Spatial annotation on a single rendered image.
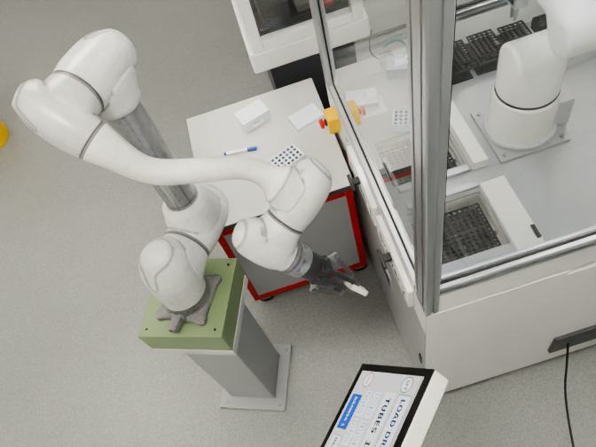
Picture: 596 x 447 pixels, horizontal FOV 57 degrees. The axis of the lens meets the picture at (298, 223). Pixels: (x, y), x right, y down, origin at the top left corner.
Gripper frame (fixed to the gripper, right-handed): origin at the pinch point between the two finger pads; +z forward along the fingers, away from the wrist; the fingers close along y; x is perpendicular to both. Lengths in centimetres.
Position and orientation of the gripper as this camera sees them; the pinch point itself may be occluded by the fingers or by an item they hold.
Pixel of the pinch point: (356, 287)
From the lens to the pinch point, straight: 154.3
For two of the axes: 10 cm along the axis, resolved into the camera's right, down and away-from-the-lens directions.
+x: -4.1, -3.9, 8.3
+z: 7.4, 3.9, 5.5
